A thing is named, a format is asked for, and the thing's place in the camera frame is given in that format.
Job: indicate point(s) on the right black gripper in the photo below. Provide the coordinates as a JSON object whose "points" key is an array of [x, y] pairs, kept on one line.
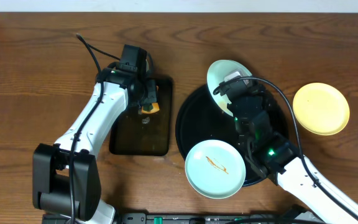
{"points": [[261, 95]]}

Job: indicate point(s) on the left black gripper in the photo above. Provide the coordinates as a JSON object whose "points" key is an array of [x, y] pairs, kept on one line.
{"points": [[148, 88]]}

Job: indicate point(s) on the orange green scrub sponge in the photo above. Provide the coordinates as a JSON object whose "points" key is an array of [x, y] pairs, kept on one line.
{"points": [[153, 107]]}

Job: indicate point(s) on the light blue plate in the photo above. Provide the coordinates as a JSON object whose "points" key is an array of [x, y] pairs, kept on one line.
{"points": [[223, 71], [215, 169]]}

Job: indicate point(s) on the yellow plate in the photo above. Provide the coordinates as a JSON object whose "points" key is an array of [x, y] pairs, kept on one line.
{"points": [[321, 109]]}

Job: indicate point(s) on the light blue plate front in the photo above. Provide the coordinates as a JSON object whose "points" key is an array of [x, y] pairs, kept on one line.
{"points": [[215, 169]]}

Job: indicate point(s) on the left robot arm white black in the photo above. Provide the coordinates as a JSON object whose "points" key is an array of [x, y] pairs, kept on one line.
{"points": [[65, 177]]}

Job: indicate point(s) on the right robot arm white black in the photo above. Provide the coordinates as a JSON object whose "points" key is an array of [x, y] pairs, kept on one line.
{"points": [[272, 155]]}

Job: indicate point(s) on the black rectangular tray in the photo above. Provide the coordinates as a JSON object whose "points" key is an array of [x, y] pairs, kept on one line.
{"points": [[136, 133]]}

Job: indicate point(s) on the black round tray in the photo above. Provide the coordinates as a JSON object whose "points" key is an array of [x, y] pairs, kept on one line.
{"points": [[200, 119]]}

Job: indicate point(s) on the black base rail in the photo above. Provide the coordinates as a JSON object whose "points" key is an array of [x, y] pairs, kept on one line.
{"points": [[296, 214]]}

